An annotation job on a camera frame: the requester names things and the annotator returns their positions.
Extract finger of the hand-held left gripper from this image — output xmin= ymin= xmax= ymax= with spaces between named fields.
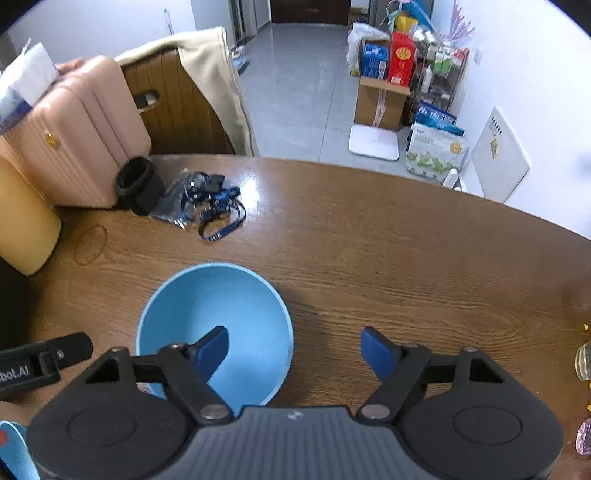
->
xmin=41 ymin=332 xmax=93 ymax=371

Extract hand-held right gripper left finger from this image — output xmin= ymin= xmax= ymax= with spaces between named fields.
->
xmin=86 ymin=326 xmax=232 ymax=424

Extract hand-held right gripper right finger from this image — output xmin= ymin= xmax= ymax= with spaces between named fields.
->
xmin=358 ymin=327 xmax=506 ymax=424

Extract large blue bowl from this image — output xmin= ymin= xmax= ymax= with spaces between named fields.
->
xmin=136 ymin=263 xmax=295 ymax=408

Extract blue slipper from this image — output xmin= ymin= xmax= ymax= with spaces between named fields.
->
xmin=0 ymin=420 xmax=41 ymax=480

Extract brown rubber band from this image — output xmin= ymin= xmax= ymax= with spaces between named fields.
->
xmin=75 ymin=226 xmax=110 ymax=267

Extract clear plastic packet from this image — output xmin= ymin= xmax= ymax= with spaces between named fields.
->
xmin=151 ymin=174 xmax=197 ymax=228

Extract black cylindrical cup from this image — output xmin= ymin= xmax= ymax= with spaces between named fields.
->
xmin=115 ymin=156 xmax=166 ymax=217

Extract clear drinking glass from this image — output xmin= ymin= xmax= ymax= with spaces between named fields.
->
xmin=575 ymin=342 xmax=591 ymax=382

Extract scattered yellow kernels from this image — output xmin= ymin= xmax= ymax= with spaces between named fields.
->
xmin=576 ymin=322 xmax=591 ymax=411

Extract green and white carton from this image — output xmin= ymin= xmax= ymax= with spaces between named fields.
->
xmin=405 ymin=122 xmax=470 ymax=179

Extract white bathroom scale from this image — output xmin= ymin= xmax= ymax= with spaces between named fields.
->
xmin=348 ymin=124 xmax=400 ymax=162

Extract pink suitcase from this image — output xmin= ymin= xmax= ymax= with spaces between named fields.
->
xmin=0 ymin=55 xmax=153 ymax=209

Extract blue and white boxes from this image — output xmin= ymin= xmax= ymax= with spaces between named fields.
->
xmin=415 ymin=102 xmax=465 ymax=137

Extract cardboard box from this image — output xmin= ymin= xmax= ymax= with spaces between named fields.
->
xmin=355 ymin=76 xmax=411 ymax=133

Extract white tissue pack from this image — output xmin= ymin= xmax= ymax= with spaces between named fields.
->
xmin=0 ymin=41 xmax=61 ymax=136

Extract wooden chair with beige coat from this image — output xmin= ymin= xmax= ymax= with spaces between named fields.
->
xmin=114 ymin=26 xmax=260 ymax=158

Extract blue carton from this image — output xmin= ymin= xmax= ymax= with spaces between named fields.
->
xmin=362 ymin=42 xmax=391 ymax=80

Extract white plastic bag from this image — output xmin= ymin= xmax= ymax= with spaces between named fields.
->
xmin=346 ymin=22 xmax=394 ymax=77

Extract colourful bags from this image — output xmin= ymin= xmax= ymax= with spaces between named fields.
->
xmin=381 ymin=0 xmax=432 ymax=33

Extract grey refrigerator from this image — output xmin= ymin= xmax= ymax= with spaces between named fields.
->
xmin=369 ymin=0 xmax=435 ymax=29

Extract dark brown door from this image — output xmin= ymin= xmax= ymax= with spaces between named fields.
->
xmin=271 ymin=0 xmax=352 ymax=25

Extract yellow container with grey handle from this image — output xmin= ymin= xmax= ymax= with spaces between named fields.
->
xmin=0 ymin=157 xmax=62 ymax=277

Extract blue lanyards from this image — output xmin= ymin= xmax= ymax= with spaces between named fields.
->
xmin=178 ymin=171 xmax=247 ymax=242

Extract wire shelf rack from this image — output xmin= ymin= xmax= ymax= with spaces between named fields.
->
xmin=409 ymin=42 xmax=470 ymax=126

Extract purple wall decoration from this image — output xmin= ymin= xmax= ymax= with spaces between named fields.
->
xmin=445 ymin=0 xmax=477 ymax=48

